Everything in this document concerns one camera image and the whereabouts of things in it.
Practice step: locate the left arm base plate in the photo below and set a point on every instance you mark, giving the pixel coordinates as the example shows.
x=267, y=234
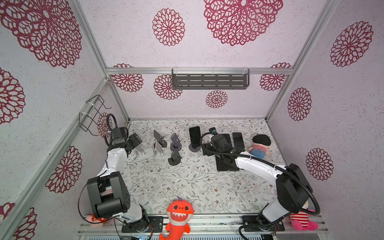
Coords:
x=149, y=224

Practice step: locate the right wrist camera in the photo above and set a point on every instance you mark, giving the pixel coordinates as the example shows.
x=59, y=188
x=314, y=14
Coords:
x=220, y=142

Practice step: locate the black front left stand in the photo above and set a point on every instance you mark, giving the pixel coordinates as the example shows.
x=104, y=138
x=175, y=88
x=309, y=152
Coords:
x=175, y=159

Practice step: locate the black haired doll plush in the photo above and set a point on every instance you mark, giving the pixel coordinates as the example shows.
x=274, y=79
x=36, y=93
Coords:
x=260, y=147

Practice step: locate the aluminium front rail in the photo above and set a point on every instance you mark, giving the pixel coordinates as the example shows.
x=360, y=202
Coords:
x=201, y=225

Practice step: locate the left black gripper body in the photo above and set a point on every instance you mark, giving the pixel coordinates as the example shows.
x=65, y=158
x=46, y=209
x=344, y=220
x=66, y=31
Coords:
x=127, y=141

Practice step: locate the purple back middle stand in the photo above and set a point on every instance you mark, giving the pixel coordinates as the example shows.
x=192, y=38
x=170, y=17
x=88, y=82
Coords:
x=194, y=149

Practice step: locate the red mushroom plush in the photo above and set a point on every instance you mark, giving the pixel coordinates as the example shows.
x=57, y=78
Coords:
x=91, y=218

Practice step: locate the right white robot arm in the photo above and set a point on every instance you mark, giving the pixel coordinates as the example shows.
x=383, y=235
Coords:
x=294, y=193

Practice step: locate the black wire wall rack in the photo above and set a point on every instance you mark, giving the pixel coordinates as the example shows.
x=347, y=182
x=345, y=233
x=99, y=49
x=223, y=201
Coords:
x=93, y=121

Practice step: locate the red shark plush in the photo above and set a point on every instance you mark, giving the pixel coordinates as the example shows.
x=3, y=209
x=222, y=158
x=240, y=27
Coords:
x=179, y=212

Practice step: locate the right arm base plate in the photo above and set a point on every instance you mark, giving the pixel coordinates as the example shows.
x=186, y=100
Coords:
x=254, y=223

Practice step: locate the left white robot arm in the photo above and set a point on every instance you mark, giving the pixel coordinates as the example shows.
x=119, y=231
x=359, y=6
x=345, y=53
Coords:
x=108, y=193

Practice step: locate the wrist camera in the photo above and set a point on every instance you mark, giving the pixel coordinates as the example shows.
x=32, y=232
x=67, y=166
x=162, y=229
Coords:
x=119, y=137
x=220, y=142

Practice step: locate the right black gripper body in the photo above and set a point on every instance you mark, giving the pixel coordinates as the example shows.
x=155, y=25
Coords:
x=210, y=150

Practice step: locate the pink striped panda plush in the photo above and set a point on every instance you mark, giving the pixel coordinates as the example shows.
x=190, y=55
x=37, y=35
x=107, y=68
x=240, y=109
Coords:
x=301, y=222

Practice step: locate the dark grey wall shelf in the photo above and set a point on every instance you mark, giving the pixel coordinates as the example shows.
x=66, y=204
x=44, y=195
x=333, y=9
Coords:
x=210, y=81

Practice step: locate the black phone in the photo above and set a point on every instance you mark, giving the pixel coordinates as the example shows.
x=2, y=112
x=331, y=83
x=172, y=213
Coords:
x=238, y=140
x=195, y=135

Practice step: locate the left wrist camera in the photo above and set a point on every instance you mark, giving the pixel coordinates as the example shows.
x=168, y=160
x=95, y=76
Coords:
x=119, y=137

